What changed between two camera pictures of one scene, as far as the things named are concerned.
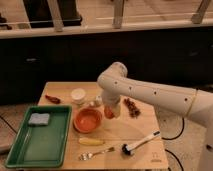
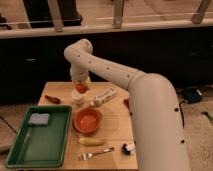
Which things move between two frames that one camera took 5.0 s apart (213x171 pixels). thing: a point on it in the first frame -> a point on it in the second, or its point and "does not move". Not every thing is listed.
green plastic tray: (41, 137) does not move
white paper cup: (78, 95) does not move
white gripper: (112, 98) -> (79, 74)
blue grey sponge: (39, 118) does not move
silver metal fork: (88, 155) does not move
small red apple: (109, 112) -> (81, 88)
